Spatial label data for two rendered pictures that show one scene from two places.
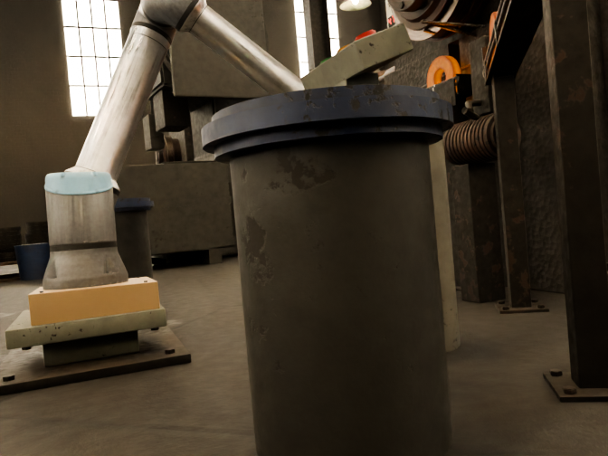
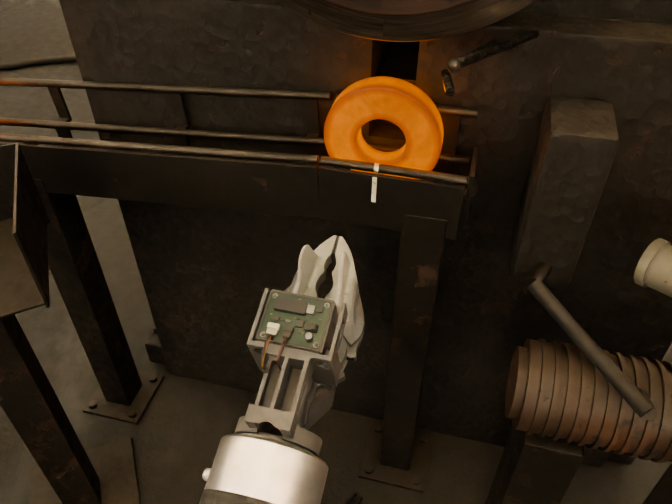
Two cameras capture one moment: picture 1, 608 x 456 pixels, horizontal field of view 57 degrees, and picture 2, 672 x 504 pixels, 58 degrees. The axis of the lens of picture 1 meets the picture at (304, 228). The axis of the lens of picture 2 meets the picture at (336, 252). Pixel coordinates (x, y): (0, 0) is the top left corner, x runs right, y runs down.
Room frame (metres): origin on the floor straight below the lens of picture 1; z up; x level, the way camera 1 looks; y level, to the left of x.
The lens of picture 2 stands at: (1.61, 0.06, 1.15)
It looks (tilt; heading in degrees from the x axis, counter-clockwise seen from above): 42 degrees down; 307
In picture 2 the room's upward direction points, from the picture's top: straight up
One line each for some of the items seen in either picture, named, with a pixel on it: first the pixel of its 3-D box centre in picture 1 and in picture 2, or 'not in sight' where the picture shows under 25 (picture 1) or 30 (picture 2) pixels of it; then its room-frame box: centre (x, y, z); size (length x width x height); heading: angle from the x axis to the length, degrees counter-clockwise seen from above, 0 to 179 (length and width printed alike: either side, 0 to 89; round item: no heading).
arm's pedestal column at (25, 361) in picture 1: (92, 342); not in sight; (1.33, 0.53, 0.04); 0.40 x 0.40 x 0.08; 21
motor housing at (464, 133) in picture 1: (485, 210); (559, 475); (1.62, -0.53, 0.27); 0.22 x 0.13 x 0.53; 23
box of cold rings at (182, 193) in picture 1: (149, 215); not in sight; (4.25, 1.16, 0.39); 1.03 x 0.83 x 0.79; 117
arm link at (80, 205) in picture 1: (80, 207); not in sight; (1.34, 0.53, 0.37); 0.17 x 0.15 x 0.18; 23
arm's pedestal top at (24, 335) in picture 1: (90, 318); not in sight; (1.33, 0.53, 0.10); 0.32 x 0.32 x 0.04; 21
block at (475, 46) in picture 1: (491, 77); (558, 195); (1.76, -0.63, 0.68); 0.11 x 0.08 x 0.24; 113
